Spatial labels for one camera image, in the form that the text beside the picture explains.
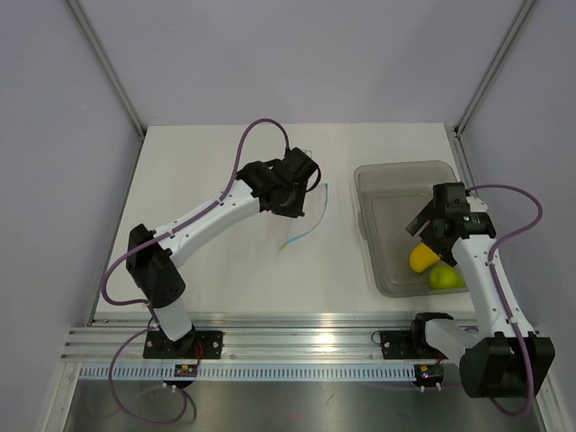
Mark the green toy pear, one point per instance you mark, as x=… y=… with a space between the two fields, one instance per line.
x=444 y=277

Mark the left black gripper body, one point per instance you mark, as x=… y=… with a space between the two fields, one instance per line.
x=293 y=204

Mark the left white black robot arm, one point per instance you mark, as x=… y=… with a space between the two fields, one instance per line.
x=158 y=254

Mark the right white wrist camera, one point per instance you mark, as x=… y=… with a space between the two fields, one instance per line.
x=476 y=204

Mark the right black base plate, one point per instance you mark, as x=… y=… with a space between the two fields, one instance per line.
x=401 y=345

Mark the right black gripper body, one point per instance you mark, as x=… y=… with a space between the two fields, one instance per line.
x=438 y=245

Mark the right small circuit board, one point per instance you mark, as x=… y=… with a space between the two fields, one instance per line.
x=430 y=372

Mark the white slotted cable duct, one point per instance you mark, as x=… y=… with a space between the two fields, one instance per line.
x=254 y=372

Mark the clear zip top bag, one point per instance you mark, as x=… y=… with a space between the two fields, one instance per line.
x=315 y=205

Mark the left small circuit board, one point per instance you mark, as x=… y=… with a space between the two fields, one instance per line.
x=186 y=370

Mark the small circuit board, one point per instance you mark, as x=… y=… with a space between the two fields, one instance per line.
x=430 y=372
x=186 y=370

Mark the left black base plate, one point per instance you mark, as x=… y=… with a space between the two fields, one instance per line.
x=206 y=344

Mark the yellow toy lemon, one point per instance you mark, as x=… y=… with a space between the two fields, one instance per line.
x=422 y=258

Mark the left aluminium frame post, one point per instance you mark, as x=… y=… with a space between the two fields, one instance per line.
x=95 y=45

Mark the aluminium frame post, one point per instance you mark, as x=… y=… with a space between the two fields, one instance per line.
x=95 y=45
x=497 y=60

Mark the grey translucent plastic bin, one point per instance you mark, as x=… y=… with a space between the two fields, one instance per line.
x=389 y=197

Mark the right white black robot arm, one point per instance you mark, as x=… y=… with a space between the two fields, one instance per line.
x=506 y=359

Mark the right aluminium frame post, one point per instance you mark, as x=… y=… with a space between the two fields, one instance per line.
x=497 y=60

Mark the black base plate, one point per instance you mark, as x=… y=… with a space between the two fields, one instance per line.
x=401 y=345
x=206 y=344

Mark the aluminium rail profile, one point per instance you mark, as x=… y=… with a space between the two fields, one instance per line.
x=306 y=338

